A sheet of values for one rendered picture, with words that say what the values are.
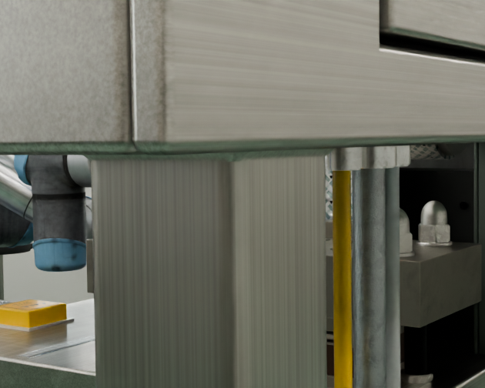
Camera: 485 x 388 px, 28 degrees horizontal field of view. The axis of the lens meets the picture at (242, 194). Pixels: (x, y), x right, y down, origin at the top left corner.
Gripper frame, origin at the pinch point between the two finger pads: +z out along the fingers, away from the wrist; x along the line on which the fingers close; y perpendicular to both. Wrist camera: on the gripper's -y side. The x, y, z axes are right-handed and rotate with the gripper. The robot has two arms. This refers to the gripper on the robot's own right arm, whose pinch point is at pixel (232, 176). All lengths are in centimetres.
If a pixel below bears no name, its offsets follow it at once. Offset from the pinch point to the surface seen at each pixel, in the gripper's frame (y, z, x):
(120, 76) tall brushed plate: 7, 54, -84
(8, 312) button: -17.2, -26.1, -13.5
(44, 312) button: -17.3, -22.5, -10.8
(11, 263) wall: -68, -357, 295
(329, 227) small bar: -5.1, 17.1, -6.4
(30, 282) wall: -81, -357, 310
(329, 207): -3.4, 13.9, -0.3
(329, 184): -0.7, 13.9, -0.2
